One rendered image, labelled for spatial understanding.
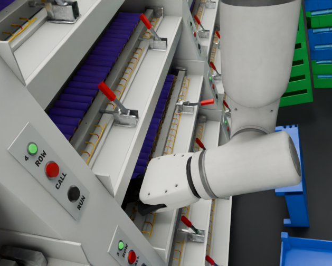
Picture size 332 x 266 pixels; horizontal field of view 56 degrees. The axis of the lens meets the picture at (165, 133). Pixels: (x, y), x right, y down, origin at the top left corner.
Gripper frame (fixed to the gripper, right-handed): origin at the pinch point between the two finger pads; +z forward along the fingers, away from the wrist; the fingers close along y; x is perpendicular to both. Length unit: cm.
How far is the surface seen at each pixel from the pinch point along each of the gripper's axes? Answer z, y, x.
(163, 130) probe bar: -1.2, -20.4, 3.3
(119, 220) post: -8.4, 12.7, -8.2
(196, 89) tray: -4.8, -41.9, 8.1
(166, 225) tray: -4.7, 3.5, 8.0
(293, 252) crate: -15, -19, 64
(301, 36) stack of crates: -34, -94, 32
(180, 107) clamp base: -3.0, -30.9, 5.2
